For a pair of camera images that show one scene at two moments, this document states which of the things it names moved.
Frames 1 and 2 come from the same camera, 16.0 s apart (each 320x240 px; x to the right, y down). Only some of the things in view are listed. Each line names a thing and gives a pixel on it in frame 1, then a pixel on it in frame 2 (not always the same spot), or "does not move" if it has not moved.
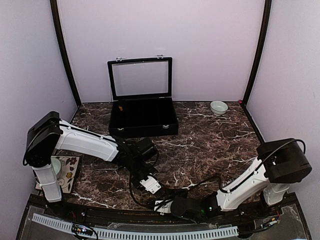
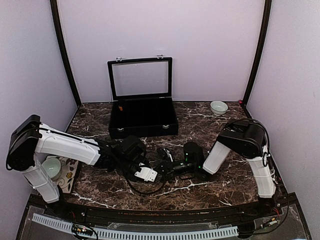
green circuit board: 82,229 does not move
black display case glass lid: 143,78 does not move
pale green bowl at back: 218,107 does not move
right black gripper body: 182,193 to 171,170
